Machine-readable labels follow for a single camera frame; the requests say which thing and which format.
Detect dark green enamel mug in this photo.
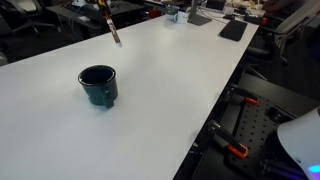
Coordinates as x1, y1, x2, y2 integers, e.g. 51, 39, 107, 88
78, 65, 118, 109

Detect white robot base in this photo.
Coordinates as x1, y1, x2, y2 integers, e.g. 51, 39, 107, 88
277, 107, 320, 180

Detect orange black clamp near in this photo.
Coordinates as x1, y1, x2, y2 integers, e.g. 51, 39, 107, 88
208, 120, 249, 159

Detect orange black clamp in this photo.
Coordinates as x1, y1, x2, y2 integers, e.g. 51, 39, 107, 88
208, 120, 249, 159
227, 84, 259, 105

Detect white coffee mug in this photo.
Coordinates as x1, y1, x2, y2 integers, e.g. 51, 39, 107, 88
174, 11, 189, 24

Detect dark bowl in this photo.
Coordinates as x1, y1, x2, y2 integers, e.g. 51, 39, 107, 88
165, 8, 178, 20

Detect orange black clamp far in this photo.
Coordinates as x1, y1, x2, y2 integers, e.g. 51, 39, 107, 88
227, 84, 259, 105

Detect black keyboard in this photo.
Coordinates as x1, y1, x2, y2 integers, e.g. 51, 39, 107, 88
219, 20, 247, 41

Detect black side desk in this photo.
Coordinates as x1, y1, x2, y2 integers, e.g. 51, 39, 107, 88
47, 0, 145, 39

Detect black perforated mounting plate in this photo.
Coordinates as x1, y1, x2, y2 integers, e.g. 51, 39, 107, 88
227, 96, 303, 180

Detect grey office chair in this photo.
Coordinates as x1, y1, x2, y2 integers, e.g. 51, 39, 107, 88
246, 0, 320, 64

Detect black office chair left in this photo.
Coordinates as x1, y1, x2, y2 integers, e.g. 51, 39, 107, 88
0, 0, 55, 35

